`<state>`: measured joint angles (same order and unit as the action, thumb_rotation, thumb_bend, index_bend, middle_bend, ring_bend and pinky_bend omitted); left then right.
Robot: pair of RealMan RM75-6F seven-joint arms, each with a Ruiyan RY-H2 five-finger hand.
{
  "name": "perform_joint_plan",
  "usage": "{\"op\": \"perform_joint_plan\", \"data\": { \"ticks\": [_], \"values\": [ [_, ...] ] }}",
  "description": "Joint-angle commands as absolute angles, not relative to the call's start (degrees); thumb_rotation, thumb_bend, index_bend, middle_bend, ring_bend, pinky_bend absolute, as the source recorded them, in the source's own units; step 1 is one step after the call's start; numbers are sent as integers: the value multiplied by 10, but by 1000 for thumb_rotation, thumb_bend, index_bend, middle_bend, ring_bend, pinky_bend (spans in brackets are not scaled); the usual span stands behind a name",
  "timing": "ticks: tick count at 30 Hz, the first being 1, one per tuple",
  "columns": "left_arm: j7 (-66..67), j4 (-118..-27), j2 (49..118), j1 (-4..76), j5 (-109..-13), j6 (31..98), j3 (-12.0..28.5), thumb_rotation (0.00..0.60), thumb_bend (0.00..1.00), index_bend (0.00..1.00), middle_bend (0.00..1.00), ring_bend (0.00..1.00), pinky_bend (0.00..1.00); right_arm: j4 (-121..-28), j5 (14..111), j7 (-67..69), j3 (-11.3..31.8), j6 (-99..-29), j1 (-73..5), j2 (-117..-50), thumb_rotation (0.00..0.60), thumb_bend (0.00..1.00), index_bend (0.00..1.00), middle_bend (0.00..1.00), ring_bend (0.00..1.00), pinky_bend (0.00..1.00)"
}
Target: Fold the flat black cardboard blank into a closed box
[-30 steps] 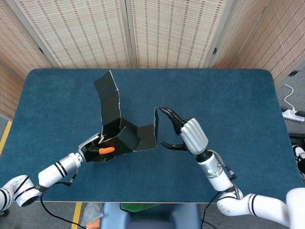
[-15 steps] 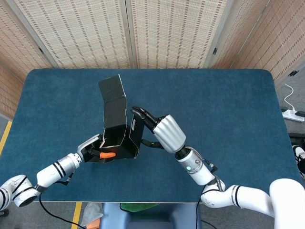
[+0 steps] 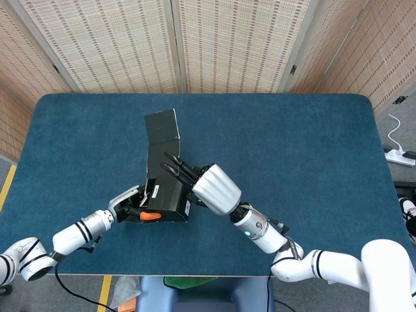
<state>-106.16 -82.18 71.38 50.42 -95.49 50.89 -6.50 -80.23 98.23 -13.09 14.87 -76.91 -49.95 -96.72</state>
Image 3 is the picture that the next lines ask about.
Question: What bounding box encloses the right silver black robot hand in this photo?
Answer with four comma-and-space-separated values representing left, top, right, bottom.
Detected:
161, 151, 243, 216

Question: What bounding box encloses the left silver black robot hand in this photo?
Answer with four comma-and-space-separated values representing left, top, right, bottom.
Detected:
107, 184, 163, 224

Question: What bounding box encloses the black cardboard box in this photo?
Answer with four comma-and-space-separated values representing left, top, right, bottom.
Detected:
124, 108, 192, 224

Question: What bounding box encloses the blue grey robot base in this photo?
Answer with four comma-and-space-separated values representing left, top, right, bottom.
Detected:
135, 276, 276, 312

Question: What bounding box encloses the blue felt table mat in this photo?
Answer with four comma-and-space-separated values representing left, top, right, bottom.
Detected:
0, 93, 416, 279

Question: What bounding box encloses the grey plastic bag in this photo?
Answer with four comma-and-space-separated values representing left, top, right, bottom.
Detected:
107, 276, 142, 310

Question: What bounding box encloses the green cloth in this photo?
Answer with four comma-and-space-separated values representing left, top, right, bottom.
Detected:
163, 276, 222, 289

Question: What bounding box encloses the woven folding screen panel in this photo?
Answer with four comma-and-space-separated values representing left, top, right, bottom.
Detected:
170, 0, 321, 95
0, 86, 33, 163
315, 0, 416, 113
285, 0, 371, 95
9, 0, 188, 95
0, 0, 81, 111

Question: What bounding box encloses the white power strip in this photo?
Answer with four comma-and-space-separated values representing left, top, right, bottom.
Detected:
384, 148, 416, 167

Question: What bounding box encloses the black and white sneaker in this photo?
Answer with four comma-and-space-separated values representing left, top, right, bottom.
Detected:
398, 197, 416, 243

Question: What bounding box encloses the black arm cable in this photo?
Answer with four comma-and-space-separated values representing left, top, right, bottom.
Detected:
53, 262, 115, 312

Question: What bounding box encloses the white power cable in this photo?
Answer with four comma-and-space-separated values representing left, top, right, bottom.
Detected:
387, 114, 406, 153

